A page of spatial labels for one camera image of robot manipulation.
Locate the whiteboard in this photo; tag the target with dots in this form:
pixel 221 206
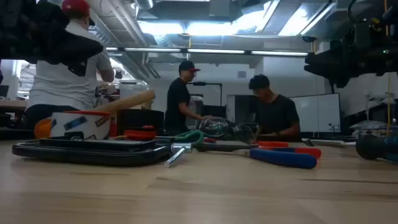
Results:
pixel 317 112

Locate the long ceiling light bar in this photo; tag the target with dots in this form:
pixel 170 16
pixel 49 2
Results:
pixel 214 51

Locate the small black hand tool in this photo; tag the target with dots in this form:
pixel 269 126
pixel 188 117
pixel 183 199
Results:
pixel 224 147

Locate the black ceiling dome camera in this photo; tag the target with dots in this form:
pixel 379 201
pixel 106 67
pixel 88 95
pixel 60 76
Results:
pixel 308 39

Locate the black frame rig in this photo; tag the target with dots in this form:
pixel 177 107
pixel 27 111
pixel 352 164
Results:
pixel 205 83

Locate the person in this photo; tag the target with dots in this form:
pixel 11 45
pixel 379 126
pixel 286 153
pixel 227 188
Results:
pixel 275 113
pixel 177 99
pixel 62 84

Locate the clear plastic bag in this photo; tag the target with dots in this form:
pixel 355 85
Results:
pixel 370 126

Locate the wooden workbench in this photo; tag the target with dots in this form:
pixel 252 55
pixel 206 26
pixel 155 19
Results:
pixel 12 105

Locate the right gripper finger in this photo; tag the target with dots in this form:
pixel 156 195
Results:
pixel 323 65

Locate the white cardboard box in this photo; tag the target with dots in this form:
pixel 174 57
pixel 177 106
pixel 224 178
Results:
pixel 87 126

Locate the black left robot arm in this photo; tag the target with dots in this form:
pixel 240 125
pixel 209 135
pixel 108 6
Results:
pixel 18 31

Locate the black C-clamp silver screw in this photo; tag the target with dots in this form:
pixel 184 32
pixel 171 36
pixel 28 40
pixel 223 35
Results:
pixel 77 157

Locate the red screw bit box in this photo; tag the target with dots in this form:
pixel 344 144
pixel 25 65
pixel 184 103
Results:
pixel 273 144

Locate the clear safety glasses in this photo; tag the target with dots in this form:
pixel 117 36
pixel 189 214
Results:
pixel 214 127

